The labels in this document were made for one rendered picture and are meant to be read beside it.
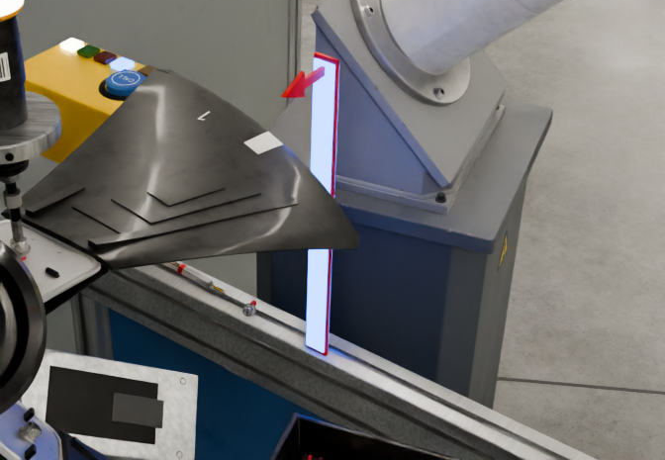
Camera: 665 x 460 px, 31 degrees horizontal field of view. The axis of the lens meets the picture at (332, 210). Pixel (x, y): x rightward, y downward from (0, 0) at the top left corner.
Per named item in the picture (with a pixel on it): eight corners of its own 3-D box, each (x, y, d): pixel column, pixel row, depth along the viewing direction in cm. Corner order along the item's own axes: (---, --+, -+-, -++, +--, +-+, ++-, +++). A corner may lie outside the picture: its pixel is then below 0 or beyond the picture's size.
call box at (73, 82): (14, 155, 127) (2, 67, 121) (80, 118, 134) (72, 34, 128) (125, 206, 120) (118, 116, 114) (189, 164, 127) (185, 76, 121)
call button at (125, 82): (98, 93, 119) (97, 78, 118) (125, 78, 122) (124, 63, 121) (128, 106, 117) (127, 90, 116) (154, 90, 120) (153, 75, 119)
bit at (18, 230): (6, 243, 75) (-4, 175, 72) (17, 234, 76) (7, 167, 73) (20, 248, 75) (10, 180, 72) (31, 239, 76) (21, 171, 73)
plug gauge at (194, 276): (166, 261, 128) (219, 292, 124) (174, 256, 129) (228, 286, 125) (166, 269, 129) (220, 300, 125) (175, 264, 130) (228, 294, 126)
